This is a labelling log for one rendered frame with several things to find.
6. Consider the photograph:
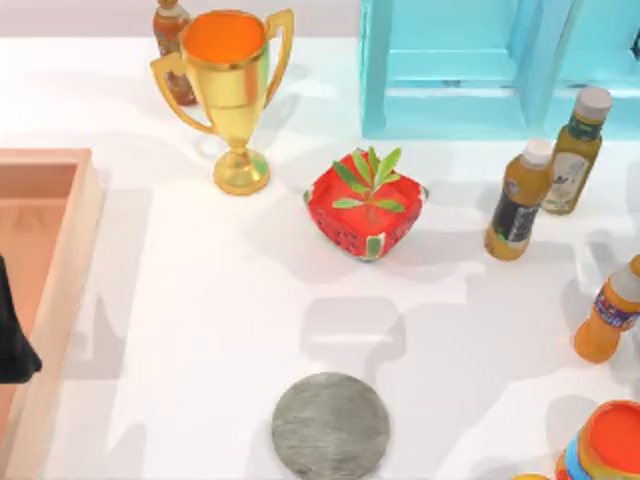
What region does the gold trophy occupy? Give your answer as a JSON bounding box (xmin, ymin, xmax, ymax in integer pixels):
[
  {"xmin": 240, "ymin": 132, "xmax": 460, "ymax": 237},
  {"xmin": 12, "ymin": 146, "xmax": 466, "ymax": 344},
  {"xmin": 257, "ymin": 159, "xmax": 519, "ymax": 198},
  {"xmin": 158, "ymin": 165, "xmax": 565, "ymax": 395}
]
[{"xmin": 150, "ymin": 8, "xmax": 296, "ymax": 197}]

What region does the brown bottle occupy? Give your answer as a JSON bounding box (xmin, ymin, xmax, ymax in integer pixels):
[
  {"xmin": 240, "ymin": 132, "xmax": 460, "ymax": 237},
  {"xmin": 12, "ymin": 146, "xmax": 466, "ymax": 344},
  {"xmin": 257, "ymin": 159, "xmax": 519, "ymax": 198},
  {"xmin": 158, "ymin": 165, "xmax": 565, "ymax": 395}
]
[{"xmin": 152, "ymin": 0, "xmax": 198, "ymax": 107}]

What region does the olive green bottle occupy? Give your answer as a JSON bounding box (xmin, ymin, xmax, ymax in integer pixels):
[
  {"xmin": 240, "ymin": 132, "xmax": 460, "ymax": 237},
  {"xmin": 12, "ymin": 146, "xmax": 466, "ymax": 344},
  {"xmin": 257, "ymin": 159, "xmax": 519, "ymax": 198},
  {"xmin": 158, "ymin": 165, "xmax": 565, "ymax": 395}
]
[{"xmin": 540, "ymin": 87, "xmax": 613, "ymax": 216}]

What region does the yellow bottle with dark label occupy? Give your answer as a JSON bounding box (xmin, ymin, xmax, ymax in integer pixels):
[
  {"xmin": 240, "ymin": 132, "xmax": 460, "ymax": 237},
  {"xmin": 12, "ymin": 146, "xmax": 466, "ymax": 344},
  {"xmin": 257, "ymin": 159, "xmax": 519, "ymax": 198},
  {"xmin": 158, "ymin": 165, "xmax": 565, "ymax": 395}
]
[{"xmin": 484, "ymin": 138, "xmax": 555, "ymax": 262}]

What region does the light blue rack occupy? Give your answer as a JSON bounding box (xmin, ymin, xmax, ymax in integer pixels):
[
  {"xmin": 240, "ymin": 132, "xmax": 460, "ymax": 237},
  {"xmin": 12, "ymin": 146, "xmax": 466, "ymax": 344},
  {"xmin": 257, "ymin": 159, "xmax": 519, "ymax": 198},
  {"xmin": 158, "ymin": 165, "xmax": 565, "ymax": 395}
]
[{"xmin": 357, "ymin": 0, "xmax": 640, "ymax": 142}]

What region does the orange bottle with purple label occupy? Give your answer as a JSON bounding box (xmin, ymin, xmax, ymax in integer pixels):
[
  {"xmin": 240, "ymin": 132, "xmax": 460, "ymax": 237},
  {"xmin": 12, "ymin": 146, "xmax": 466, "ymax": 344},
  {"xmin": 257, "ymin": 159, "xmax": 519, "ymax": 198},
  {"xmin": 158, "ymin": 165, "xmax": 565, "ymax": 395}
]
[{"xmin": 573, "ymin": 254, "xmax": 640, "ymax": 364}]

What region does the red plant pot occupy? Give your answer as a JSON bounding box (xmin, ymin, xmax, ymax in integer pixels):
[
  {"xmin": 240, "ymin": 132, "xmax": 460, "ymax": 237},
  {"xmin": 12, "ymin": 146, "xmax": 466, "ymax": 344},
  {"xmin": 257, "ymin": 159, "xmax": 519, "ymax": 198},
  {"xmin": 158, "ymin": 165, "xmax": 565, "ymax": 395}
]
[{"xmin": 303, "ymin": 146, "xmax": 431, "ymax": 263}]

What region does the round grey coaster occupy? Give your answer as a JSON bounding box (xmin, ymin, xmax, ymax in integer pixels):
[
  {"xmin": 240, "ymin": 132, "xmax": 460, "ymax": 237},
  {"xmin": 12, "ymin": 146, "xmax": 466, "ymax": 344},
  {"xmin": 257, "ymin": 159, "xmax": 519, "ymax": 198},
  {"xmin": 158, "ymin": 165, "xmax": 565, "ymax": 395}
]
[{"xmin": 271, "ymin": 372, "xmax": 391, "ymax": 480}]

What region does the shallow salmon-coloured box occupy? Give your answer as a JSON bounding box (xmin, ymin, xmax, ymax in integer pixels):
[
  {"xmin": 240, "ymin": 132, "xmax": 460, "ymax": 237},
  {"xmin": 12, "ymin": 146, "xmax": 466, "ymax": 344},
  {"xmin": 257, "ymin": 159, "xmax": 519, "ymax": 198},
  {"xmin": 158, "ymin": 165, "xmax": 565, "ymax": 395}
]
[{"xmin": 0, "ymin": 147, "xmax": 107, "ymax": 480}]

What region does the stack of coloured rings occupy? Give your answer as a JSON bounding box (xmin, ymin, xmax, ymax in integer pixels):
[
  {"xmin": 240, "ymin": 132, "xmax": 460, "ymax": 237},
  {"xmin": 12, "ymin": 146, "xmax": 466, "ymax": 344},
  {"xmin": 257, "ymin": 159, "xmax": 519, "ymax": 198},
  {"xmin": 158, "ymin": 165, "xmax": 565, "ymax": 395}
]
[{"xmin": 554, "ymin": 399, "xmax": 640, "ymax": 480}]

